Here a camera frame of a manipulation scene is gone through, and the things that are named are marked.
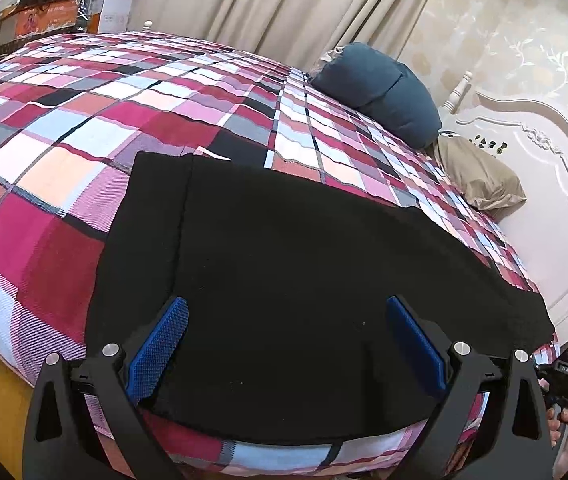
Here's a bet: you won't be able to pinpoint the white carved headboard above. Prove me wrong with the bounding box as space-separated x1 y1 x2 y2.
438 71 568 346

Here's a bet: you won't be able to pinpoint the blue pillow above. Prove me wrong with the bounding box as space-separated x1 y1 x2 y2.
310 42 442 150

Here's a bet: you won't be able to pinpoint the white cardboard box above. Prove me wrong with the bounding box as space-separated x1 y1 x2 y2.
99 0 132 34

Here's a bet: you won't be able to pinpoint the black pants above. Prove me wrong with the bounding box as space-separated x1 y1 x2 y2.
85 150 557 447

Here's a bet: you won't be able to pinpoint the plaid bed sheet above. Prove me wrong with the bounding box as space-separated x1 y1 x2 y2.
0 31 559 478

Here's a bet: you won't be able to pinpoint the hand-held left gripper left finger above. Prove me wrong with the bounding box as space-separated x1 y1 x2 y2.
21 296 189 480

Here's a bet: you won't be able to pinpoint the person's right hand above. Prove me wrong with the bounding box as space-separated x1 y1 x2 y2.
538 379 568 451

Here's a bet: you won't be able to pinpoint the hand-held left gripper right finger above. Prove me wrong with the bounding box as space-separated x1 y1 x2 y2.
385 295 549 480

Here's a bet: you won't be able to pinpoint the beige pillow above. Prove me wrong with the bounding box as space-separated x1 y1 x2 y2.
434 135 527 211

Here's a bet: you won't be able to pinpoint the beige curtain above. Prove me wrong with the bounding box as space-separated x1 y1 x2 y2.
119 0 447 73

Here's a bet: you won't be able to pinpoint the orange printed box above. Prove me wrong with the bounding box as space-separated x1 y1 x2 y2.
0 0 89 45

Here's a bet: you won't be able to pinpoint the row of dark stickers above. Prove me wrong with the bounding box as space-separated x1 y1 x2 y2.
468 134 509 153

